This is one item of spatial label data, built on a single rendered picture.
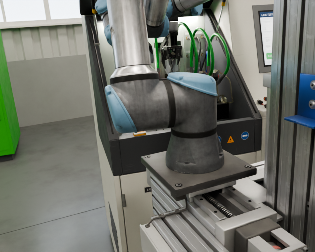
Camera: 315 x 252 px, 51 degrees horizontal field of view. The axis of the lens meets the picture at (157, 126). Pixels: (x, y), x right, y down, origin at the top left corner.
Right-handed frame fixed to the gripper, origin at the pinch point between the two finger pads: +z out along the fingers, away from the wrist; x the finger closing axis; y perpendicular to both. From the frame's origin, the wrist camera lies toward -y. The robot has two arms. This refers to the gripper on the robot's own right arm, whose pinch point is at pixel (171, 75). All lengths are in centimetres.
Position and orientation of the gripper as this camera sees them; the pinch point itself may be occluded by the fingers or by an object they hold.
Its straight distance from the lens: 157.9
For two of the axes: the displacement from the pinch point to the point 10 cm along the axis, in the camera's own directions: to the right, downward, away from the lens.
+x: 9.6, -1.4, 2.4
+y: 2.7, 2.7, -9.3
